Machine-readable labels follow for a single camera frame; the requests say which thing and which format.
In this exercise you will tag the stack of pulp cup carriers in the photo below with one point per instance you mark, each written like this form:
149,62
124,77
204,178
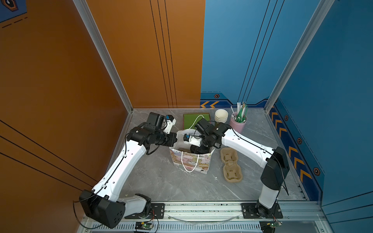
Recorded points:
231,170

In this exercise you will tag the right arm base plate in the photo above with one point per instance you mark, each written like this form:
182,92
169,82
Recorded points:
250,210

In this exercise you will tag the small right circuit board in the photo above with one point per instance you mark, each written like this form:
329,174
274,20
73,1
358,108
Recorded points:
270,227

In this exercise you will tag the aluminium front rail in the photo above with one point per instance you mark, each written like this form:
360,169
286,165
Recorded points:
214,211

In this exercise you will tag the bundle of wrapped straws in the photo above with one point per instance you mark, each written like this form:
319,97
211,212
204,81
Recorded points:
240,116

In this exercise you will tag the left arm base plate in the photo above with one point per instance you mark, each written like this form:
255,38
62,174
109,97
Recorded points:
156,208

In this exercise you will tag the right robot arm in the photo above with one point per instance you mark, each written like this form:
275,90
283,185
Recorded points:
273,161

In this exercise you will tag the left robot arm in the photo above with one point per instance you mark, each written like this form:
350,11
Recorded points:
102,203

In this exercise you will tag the green circuit board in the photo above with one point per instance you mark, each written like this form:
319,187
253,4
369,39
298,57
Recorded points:
143,227

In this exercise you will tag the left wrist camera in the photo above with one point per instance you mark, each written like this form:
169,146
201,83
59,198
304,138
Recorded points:
170,122

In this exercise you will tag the cartoon animal paper gift bag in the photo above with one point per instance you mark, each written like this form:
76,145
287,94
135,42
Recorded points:
181,155

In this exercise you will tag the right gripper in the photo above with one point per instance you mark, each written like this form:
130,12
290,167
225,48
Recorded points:
197,149

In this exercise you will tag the green paper napkin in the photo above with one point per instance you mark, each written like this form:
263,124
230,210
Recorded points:
196,119

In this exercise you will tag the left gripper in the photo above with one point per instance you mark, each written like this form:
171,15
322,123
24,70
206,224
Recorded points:
171,140

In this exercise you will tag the pink straw holder cup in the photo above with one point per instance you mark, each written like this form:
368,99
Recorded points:
235,125

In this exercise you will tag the stack of paper cups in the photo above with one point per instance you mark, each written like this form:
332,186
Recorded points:
221,116

